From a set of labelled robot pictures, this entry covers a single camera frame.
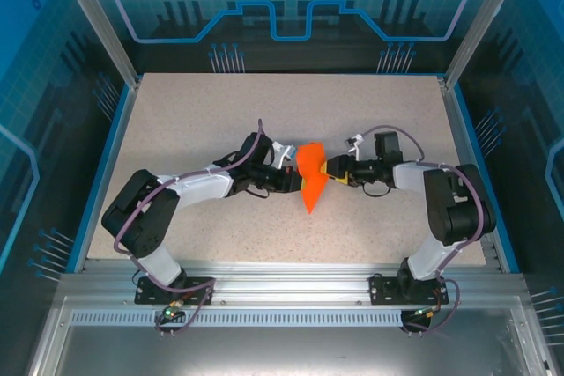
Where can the aluminium mounting rail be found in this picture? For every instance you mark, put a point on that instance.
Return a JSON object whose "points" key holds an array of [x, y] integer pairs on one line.
{"points": [[286, 279]]}

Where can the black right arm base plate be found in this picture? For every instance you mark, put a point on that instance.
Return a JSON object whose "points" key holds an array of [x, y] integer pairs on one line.
{"points": [[383, 290]]}

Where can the shiny metal tray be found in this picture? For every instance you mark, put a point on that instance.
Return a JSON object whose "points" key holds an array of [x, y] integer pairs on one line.
{"points": [[286, 349]]}

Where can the orange paper sheet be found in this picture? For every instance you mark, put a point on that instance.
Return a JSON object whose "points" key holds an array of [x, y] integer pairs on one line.
{"points": [[310, 160]]}

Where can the blue table edge strip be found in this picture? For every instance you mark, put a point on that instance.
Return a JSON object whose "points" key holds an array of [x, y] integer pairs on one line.
{"points": [[484, 173], [103, 173]]}

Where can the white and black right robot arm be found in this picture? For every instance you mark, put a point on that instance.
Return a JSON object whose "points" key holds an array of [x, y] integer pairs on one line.
{"points": [[407, 175]]}

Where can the aluminium side rail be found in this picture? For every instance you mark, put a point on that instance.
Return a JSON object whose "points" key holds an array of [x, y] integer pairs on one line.
{"points": [[471, 182]]}

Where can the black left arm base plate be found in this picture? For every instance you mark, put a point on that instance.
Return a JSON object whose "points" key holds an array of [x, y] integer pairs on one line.
{"points": [[150, 292]]}

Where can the aluminium frame post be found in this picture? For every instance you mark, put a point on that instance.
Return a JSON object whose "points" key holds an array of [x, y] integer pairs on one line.
{"points": [[104, 28], [482, 19]]}

